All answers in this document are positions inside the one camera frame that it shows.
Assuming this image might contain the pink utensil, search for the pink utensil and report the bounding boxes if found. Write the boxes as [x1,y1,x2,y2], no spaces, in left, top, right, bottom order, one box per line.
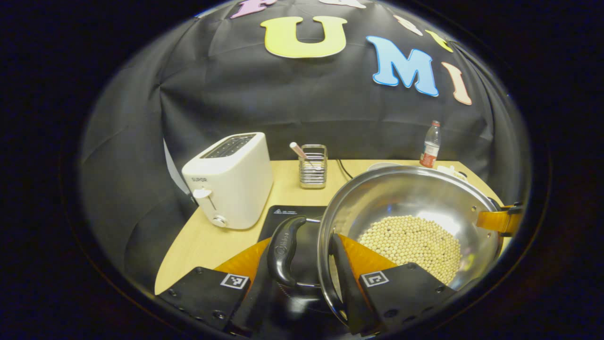
[289,142,322,170]

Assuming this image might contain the stainless steel pot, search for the stainless steel pot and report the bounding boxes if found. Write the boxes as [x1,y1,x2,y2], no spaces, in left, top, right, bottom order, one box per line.
[267,165,503,331]

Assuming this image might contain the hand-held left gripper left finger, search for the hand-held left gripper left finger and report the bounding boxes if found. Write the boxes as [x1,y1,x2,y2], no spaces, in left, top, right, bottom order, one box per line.
[158,236,280,338]

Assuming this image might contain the pile of soybeans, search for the pile of soybeans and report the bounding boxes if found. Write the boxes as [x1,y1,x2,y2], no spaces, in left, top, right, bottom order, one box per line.
[357,215,462,285]

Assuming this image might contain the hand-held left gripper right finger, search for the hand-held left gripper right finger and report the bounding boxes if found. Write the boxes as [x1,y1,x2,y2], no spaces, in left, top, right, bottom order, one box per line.
[329,232,458,337]

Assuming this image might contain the wire utensil holder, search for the wire utensil holder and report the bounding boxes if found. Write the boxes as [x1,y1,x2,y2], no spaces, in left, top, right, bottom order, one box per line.
[299,144,328,190]

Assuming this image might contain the clear water bottle red label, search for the clear water bottle red label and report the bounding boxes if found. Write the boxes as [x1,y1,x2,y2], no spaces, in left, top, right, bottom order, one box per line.
[419,120,442,169]

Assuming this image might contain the black backdrop cloth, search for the black backdrop cloth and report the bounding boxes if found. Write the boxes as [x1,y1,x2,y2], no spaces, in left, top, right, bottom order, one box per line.
[78,0,531,293]

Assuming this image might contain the white toaster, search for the white toaster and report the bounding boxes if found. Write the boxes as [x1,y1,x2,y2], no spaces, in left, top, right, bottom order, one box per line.
[182,132,275,231]

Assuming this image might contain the black induction cooktop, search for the black induction cooktop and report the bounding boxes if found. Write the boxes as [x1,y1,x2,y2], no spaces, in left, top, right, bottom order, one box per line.
[257,205,332,307]

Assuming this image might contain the white divided dish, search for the white divided dish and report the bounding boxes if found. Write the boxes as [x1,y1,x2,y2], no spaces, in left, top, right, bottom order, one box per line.
[436,164,468,183]

